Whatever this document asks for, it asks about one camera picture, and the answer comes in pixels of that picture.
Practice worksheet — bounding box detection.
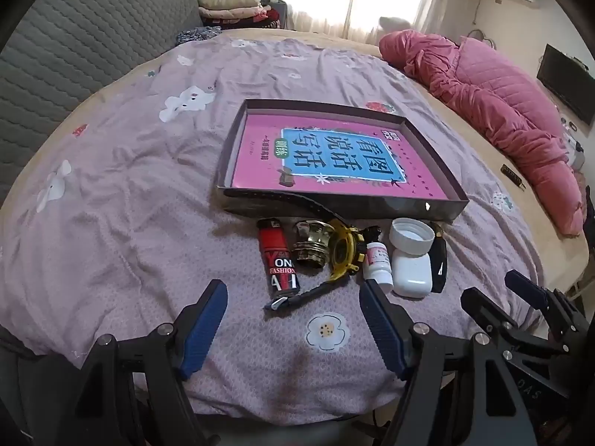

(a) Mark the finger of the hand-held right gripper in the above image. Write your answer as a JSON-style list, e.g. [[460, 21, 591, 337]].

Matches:
[[460, 287, 521, 342], [504, 269, 589, 335]]

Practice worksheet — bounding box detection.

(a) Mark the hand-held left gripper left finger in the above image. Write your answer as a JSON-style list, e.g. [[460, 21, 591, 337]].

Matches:
[[60, 279, 229, 446]]

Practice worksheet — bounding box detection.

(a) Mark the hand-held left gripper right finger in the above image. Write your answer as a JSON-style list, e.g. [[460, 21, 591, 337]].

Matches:
[[359, 279, 533, 446]]

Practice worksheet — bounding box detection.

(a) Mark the white earbuds case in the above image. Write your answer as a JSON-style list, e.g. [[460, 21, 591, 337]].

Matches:
[[392, 253, 432, 298]]

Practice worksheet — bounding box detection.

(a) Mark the small white medicine bottle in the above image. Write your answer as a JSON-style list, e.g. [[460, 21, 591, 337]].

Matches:
[[365, 240, 395, 288]]

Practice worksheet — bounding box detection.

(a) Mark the black and gold lipstick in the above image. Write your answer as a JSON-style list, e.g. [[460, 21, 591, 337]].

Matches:
[[428, 223, 448, 293]]

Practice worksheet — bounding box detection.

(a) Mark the yellow and black wristwatch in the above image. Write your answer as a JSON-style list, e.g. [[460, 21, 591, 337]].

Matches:
[[264, 190, 368, 311]]

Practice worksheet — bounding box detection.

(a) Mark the white ribbed jar lid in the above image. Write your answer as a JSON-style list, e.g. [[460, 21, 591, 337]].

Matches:
[[389, 218, 435, 256]]

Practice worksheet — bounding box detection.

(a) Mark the red lighter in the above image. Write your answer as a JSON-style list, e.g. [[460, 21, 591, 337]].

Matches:
[[258, 218, 302, 300]]

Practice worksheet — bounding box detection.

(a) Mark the shallow dark cardboard box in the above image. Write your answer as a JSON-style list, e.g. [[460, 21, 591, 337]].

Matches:
[[215, 98, 470, 223]]

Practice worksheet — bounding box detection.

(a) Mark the purple printed bedsheet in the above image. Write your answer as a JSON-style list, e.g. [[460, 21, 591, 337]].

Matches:
[[0, 35, 544, 416]]

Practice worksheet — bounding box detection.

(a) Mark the pink and blue book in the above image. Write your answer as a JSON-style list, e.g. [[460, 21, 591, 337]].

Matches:
[[231, 116, 447, 198]]

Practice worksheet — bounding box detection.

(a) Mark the pink quilted duvet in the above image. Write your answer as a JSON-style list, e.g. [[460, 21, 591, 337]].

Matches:
[[379, 29, 587, 237]]

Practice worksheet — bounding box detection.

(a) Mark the black television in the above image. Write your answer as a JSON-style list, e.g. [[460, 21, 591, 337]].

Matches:
[[537, 44, 595, 126]]

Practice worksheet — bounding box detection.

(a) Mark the grey cloth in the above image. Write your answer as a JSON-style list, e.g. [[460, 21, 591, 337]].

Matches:
[[379, 15, 412, 33]]

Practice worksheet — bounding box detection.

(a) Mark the dark patterned cloth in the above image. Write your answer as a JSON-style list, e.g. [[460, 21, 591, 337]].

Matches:
[[176, 25, 224, 47]]

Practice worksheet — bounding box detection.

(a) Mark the grey quilted headboard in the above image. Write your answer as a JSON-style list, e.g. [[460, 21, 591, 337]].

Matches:
[[0, 0, 203, 196]]

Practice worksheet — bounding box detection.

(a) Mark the stack of folded clothes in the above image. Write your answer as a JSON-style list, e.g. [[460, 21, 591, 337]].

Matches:
[[197, 0, 289, 29]]

